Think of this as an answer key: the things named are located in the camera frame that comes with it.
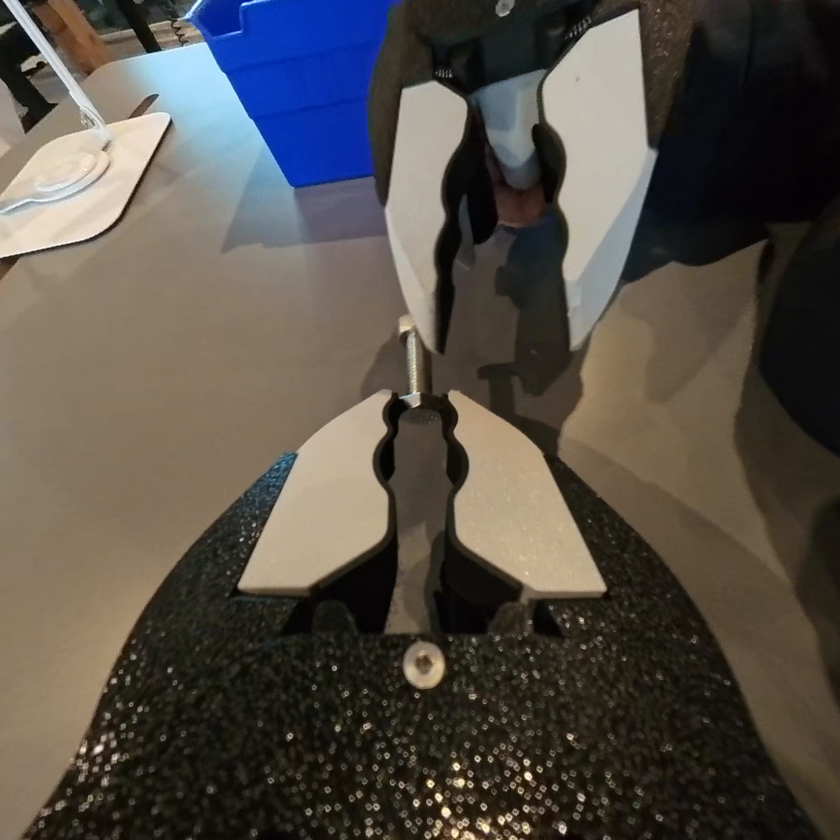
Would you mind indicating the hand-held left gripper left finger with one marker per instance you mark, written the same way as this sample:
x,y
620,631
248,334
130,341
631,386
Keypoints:
x,y
315,512

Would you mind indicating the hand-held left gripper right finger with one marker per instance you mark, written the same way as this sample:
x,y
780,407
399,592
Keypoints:
x,y
525,518

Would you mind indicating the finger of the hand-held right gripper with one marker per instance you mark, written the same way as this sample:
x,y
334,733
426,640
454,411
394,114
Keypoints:
x,y
604,164
417,197

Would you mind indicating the blue plastic bin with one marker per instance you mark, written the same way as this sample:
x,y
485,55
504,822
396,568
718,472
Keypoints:
x,y
308,98

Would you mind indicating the steel hex bolt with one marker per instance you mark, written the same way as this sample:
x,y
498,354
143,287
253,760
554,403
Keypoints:
x,y
417,367

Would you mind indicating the person's right forearm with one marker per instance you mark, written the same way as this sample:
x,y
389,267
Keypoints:
x,y
754,131

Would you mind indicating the person's right hand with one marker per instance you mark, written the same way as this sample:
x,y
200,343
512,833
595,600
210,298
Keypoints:
x,y
522,207

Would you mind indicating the white sign stand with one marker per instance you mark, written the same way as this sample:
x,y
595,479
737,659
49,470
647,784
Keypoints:
x,y
118,170

